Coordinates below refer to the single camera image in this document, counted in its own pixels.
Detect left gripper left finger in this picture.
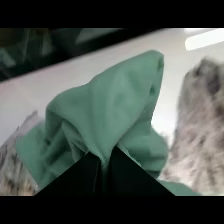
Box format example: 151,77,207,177
34,151,103,197

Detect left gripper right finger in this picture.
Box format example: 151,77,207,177
105,145,176,197

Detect green T-shirt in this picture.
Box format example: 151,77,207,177
15,49,202,197

